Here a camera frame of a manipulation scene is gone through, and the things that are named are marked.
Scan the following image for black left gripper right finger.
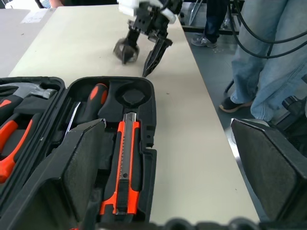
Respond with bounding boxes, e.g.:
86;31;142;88
230;117;307;223

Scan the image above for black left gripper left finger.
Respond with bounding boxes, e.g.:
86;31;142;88
0;118;106;230

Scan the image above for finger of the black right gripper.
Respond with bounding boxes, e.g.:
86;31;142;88
142;37;174;78
122;29;142;65

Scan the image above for black electrical tape roll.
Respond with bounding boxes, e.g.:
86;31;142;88
113;36;140;65

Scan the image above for orange black utility knife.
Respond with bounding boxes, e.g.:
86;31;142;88
100;112;141;216

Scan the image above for Phillips screwdriver black orange handle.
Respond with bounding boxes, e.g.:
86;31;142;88
64;82;109;133

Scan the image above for black tool case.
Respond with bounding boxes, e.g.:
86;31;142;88
0;76;158;230

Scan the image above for person in dark jeans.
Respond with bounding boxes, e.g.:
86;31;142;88
191;0;231;48

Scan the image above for person in light blue jeans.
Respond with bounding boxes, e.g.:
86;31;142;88
219;0;307;123

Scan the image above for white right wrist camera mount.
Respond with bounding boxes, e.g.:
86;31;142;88
117;0;178;24

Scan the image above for orange handled pliers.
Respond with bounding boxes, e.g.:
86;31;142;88
0;119;34;184

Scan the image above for hammer with black orange handle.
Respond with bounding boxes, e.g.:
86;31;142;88
0;82;59;116

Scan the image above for thick black cable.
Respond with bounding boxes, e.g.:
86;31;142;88
224;0;307;60

